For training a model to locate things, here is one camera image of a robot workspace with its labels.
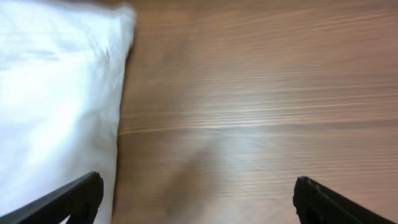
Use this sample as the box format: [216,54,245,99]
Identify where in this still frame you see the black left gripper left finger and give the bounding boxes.
[1,172,104,224]

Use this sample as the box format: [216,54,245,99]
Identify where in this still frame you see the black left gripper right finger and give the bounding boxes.
[293,176,394,224]

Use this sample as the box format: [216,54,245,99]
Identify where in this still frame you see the beige shorts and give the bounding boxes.
[1,0,136,223]

